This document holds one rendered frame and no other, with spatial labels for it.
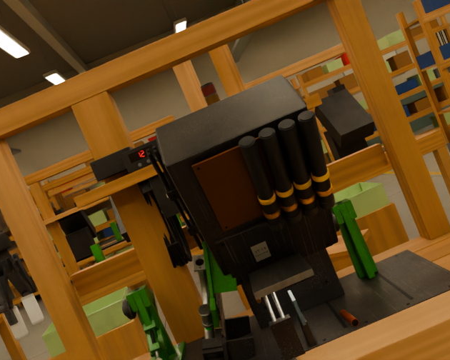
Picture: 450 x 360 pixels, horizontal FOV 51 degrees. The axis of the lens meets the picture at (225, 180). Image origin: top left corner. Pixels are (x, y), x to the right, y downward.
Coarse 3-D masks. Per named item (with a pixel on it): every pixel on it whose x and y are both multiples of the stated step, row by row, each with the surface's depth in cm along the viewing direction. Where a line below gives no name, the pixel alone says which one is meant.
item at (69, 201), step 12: (48, 180) 810; (84, 180) 807; (60, 192) 853; (84, 192) 818; (72, 204) 818; (96, 216) 820; (108, 216) 848; (180, 216) 832; (96, 228) 811; (108, 240) 863
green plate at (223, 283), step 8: (208, 248) 136; (208, 256) 135; (208, 264) 135; (216, 264) 136; (208, 272) 135; (216, 272) 137; (208, 280) 135; (216, 280) 137; (224, 280) 137; (232, 280) 137; (216, 288) 137; (224, 288) 137; (232, 288) 137
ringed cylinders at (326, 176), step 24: (288, 120) 105; (312, 120) 104; (240, 144) 104; (264, 144) 105; (288, 144) 106; (312, 144) 108; (264, 168) 110; (312, 168) 114; (264, 192) 113; (288, 192) 115; (312, 192) 118; (288, 216) 122
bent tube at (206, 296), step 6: (198, 258) 145; (198, 264) 147; (204, 264) 143; (198, 270) 143; (204, 270) 143; (204, 276) 148; (204, 282) 150; (204, 288) 150; (204, 294) 150; (204, 300) 150; (204, 330) 143; (210, 330) 142; (210, 336) 141
